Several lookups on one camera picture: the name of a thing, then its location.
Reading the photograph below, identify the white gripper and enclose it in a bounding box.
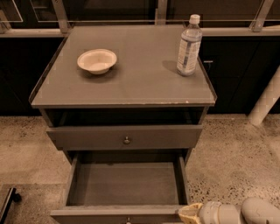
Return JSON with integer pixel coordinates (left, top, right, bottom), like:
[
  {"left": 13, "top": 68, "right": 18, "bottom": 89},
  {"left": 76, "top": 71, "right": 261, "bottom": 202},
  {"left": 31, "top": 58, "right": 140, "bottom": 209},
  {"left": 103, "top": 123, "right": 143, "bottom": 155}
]
[{"left": 178, "top": 201, "right": 242, "bottom": 224}]

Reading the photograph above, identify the grey bottom drawer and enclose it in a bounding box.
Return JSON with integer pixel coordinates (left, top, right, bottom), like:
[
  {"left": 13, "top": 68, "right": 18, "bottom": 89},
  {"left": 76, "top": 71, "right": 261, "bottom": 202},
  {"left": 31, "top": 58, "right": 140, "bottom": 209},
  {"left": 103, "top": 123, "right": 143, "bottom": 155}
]
[{"left": 51, "top": 154, "right": 190, "bottom": 224}]

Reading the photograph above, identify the grey drawer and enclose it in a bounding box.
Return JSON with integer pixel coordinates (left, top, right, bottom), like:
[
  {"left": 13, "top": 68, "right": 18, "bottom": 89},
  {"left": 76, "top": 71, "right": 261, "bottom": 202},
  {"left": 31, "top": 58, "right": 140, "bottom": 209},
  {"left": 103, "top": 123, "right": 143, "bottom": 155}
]
[
  {"left": 46, "top": 125, "right": 202, "bottom": 151},
  {"left": 51, "top": 154, "right": 190, "bottom": 224}
]

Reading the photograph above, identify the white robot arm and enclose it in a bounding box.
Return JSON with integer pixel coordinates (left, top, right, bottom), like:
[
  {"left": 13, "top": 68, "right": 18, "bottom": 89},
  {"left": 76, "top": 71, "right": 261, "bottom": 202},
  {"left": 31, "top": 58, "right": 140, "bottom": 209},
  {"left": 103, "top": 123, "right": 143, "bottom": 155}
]
[{"left": 178, "top": 198, "right": 280, "bottom": 224}]

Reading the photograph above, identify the grey middle drawer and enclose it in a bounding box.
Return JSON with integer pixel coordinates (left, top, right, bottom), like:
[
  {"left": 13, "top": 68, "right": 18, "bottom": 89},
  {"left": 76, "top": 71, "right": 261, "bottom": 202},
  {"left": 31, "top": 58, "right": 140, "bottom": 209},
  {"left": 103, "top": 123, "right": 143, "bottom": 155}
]
[{"left": 46, "top": 125, "right": 202, "bottom": 151}]

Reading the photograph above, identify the white pillar leg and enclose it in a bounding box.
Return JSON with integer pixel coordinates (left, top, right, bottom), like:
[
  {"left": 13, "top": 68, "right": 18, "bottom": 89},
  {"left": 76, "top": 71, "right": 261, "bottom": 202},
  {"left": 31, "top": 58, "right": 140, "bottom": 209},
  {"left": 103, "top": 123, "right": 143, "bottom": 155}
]
[{"left": 248, "top": 66, "right": 280, "bottom": 126}]

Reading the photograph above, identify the clear plastic water bottle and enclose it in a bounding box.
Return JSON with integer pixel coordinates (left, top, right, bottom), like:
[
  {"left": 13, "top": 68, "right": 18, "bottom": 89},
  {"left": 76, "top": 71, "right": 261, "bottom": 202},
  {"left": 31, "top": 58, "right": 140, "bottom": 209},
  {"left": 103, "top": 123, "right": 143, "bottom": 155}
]
[{"left": 177, "top": 14, "right": 202, "bottom": 76}]

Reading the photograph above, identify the black wheeled base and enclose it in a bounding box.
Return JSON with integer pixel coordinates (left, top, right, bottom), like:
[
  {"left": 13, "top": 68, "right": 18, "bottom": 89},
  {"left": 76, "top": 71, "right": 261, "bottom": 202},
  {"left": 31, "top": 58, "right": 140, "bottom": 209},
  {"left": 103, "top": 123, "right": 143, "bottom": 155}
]
[{"left": 0, "top": 187, "right": 22, "bottom": 224}]

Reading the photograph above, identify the white paper bowl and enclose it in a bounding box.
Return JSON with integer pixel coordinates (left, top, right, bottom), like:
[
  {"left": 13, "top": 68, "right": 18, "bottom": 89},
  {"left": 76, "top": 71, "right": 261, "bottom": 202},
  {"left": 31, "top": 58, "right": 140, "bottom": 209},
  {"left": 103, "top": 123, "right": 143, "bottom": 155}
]
[{"left": 77, "top": 49, "right": 117, "bottom": 75}]

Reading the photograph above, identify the metal railing frame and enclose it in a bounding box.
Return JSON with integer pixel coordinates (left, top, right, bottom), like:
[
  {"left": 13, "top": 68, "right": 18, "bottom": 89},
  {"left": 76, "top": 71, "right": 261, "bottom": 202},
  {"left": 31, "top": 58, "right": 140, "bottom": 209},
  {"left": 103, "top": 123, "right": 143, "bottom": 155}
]
[{"left": 0, "top": 0, "right": 280, "bottom": 37}]

